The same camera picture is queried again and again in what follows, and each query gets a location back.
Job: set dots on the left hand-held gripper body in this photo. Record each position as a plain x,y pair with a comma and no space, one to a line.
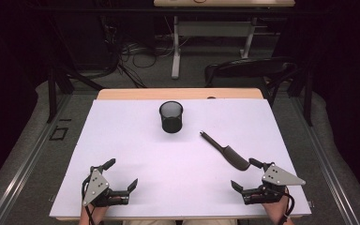
95,187

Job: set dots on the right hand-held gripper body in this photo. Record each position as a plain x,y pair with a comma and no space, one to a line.
278,178

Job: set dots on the black mesh pen holder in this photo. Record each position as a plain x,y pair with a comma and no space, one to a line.
171,120

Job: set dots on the person's left hand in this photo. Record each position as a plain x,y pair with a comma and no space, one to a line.
97,211

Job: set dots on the person's right hand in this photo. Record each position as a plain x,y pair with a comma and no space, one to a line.
273,207

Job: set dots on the white table mat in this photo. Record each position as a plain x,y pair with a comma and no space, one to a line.
156,168

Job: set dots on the black tape strip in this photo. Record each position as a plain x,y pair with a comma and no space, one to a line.
65,119

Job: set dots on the black metal stand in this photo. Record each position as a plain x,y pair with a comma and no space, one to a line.
52,93
307,100

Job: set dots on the black chair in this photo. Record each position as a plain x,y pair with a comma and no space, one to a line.
250,68

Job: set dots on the wooden table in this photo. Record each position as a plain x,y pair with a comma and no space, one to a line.
181,93

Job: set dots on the white-legged desk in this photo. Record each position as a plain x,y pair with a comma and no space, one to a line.
214,28

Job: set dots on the aluminium floor rail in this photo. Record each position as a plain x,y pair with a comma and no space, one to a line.
28,161
325,162

